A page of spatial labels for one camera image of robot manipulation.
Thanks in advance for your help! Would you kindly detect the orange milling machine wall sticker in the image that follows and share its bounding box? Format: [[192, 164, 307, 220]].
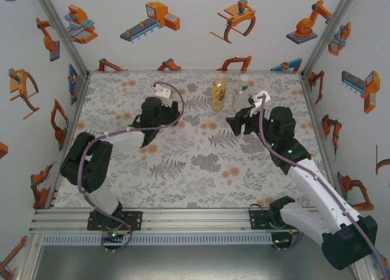
[[63, 4, 99, 45]]

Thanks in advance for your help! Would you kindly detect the orange claw gripper wall sticker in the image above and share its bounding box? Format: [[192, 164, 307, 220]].
[[8, 68, 40, 121], [374, 144, 390, 176], [209, 0, 257, 45]]

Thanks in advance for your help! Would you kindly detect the white slotted cable duct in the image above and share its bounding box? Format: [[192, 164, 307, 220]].
[[39, 232, 275, 247]]

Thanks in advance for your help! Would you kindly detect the aluminium frame post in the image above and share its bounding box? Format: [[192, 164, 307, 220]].
[[30, 0, 91, 78], [300, 0, 362, 78]]

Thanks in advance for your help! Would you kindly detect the aluminium frame rail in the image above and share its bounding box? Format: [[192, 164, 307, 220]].
[[87, 68, 304, 75], [300, 72, 351, 214], [29, 72, 92, 214], [29, 207, 336, 234]]

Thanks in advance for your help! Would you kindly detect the purple cable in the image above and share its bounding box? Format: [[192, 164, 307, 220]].
[[77, 82, 185, 255], [252, 92, 386, 276]]

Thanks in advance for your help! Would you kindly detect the floral print tablecloth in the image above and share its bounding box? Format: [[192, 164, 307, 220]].
[[53, 71, 336, 209]]

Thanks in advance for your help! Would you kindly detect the yellow label tea bottle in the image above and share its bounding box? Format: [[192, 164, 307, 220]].
[[211, 78, 229, 112]]

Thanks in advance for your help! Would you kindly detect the clear bottle green label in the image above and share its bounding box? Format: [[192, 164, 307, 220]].
[[231, 78, 250, 112]]

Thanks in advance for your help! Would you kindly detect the blue conveyor wall sticker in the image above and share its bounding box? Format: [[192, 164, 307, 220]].
[[67, 63, 79, 106]]

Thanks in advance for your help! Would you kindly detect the aluminium frame leg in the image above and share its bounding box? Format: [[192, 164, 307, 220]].
[[16, 231, 43, 280]]

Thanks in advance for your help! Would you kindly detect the orange conveyor machine wall sticker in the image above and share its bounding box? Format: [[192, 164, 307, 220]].
[[341, 70, 381, 115], [119, 1, 181, 45]]

